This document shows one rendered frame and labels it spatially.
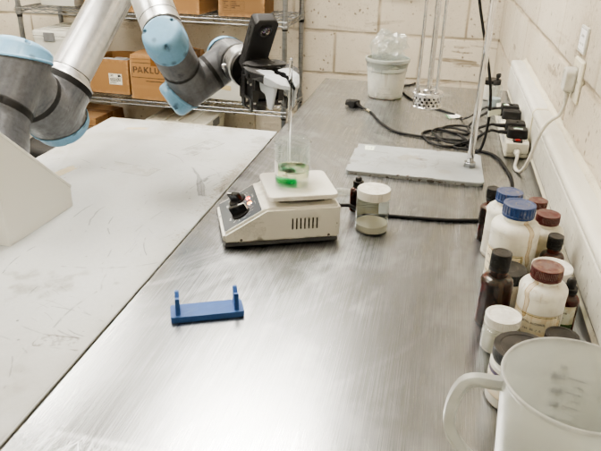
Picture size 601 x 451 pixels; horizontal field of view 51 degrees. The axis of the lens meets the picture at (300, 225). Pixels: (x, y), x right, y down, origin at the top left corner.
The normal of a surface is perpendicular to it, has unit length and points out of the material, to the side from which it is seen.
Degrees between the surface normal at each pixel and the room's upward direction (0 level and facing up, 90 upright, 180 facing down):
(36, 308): 0
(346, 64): 90
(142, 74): 89
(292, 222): 90
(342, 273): 0
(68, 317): 0
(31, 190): 90
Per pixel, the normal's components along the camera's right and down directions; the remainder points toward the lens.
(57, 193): 0.97, 0.13
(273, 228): 0.20, 0.42
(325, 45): -0.22, 0.41
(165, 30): -0.14, -0.31
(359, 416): 0.03, -0.90
